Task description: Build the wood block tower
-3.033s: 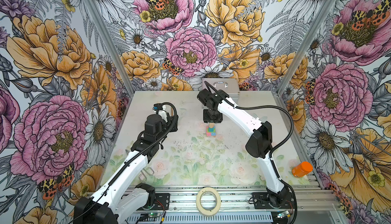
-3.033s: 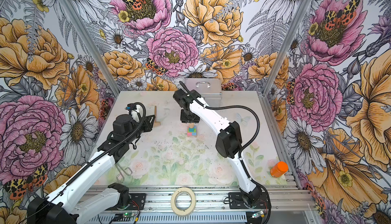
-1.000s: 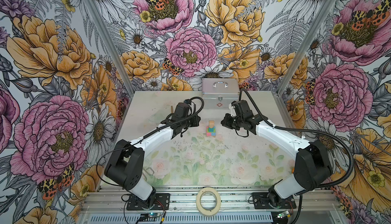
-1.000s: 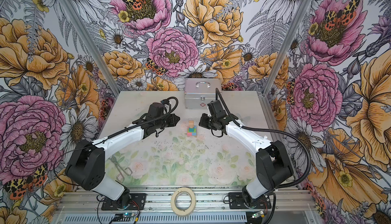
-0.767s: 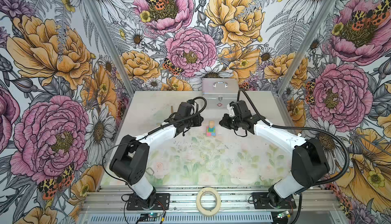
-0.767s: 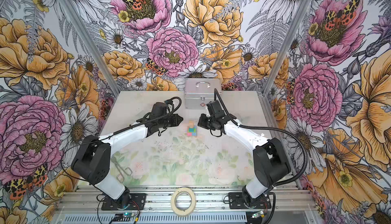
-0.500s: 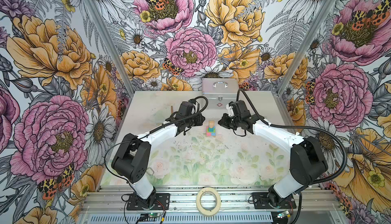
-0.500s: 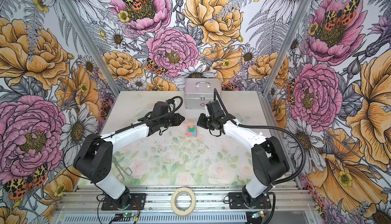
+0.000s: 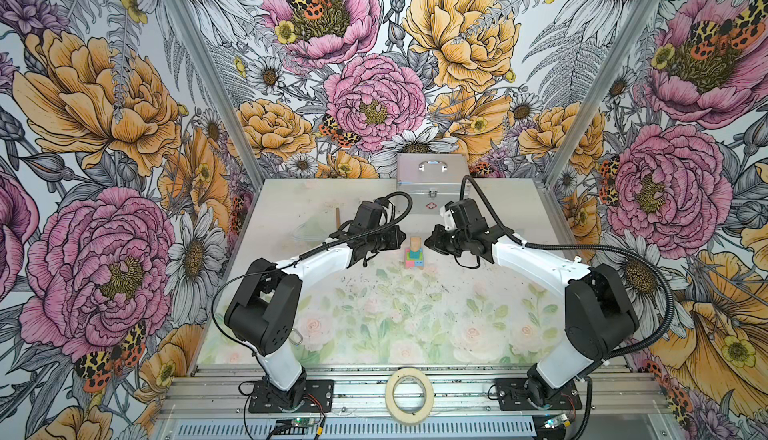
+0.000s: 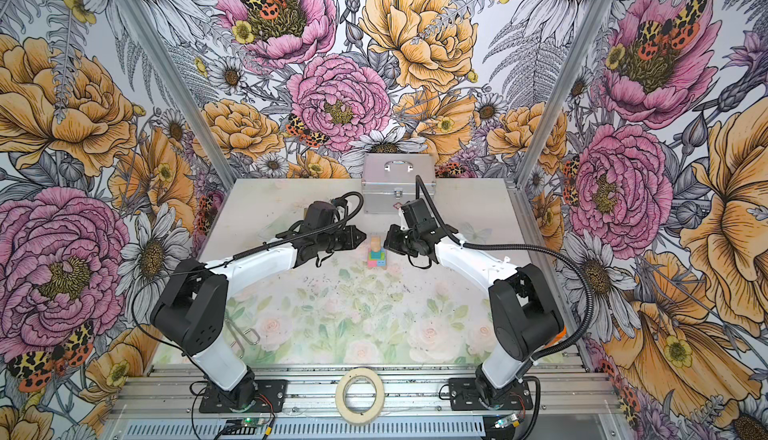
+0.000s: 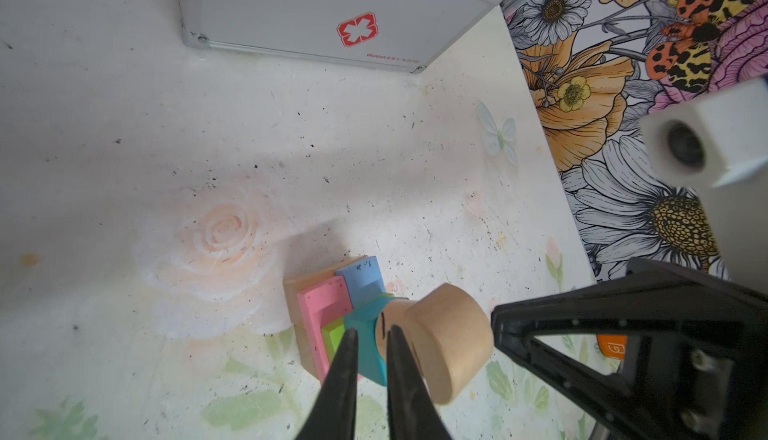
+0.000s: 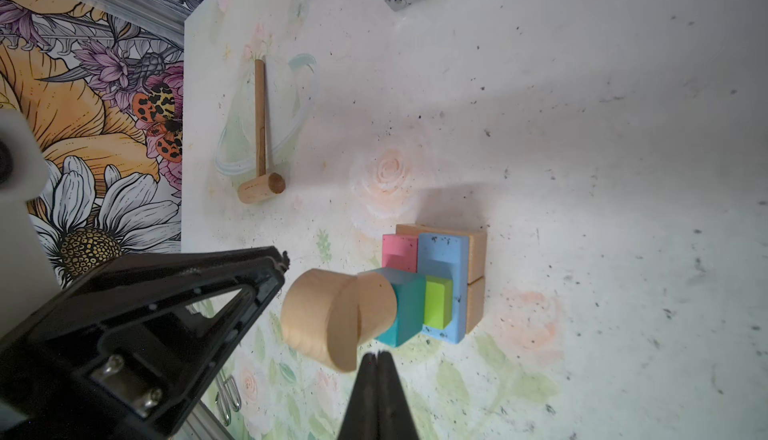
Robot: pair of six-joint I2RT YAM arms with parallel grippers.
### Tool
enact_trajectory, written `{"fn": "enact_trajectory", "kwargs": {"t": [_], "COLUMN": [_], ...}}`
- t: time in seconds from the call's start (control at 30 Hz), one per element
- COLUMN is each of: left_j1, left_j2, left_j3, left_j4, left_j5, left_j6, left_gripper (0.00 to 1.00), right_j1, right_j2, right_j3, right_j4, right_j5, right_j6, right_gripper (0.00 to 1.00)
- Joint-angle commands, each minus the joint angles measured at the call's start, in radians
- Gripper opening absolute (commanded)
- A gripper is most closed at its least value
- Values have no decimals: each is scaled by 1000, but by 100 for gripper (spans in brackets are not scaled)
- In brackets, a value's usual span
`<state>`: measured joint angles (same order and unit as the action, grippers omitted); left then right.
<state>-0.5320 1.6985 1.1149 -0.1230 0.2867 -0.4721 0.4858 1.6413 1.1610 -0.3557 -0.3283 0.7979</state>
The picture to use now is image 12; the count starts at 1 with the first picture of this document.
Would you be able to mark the metal scissors tongs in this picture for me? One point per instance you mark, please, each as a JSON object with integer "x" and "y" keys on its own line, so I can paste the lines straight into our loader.
{"x": 228, "y": 399}

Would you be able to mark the natural wood arch block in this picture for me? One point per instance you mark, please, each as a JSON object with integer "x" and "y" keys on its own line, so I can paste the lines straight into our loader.
{"x": 473, "y": 263}

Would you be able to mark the green wood block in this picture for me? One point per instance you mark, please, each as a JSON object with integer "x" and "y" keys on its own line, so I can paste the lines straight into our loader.
{"x": 438, "y": 302}

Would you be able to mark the wood cylinder block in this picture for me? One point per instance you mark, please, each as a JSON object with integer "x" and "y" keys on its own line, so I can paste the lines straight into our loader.
{"x": 377, "y": 305}

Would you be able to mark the quarter round wood block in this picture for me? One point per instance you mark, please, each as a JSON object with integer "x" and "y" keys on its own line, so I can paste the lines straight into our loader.
{"x": 319, "y": 318}

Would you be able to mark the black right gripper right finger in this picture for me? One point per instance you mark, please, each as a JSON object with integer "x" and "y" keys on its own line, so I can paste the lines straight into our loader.
{"x": 394, "y": 418}

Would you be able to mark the teal wood cube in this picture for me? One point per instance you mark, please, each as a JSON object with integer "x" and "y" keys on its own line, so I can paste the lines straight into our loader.
{"x": 409, "y": 289}

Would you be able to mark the light blue wood block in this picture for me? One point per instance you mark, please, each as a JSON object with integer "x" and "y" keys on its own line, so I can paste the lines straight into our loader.
{"x": 442, "y": 246}

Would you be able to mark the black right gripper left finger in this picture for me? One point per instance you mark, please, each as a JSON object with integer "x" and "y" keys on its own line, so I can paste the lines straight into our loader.
{"x": 361, "y": 417}

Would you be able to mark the pink wood block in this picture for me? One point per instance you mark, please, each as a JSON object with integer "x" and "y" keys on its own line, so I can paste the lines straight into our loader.
{"x": 400, "y": 252}

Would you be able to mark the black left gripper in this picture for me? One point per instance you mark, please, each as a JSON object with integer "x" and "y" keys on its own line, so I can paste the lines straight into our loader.
{"x": 67, "y": 378}

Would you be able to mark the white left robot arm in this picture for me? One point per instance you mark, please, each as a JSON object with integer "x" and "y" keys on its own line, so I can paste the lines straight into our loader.
{"x": 27, "y": 278}

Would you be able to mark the natural wood rectangular block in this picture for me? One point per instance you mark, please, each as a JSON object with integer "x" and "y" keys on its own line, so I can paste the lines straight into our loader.
{"x": 475, "y": 303}

